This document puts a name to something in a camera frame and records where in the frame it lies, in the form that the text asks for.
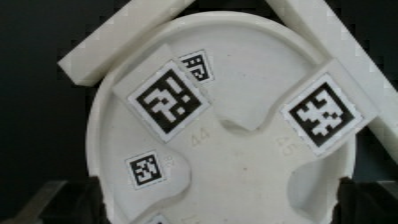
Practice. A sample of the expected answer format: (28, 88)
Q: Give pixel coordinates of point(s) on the white cross-shaped table base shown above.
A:
(216, 139)

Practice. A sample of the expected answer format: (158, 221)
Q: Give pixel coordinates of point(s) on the white round table top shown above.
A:
(211, 37)

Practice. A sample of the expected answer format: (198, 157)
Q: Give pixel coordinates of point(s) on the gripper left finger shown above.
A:
(65, 204)

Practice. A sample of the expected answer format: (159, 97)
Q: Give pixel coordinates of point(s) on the white right fence bar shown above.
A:
(142, 15)

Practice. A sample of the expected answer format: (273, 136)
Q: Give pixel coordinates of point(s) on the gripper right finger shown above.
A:
(367, 202)

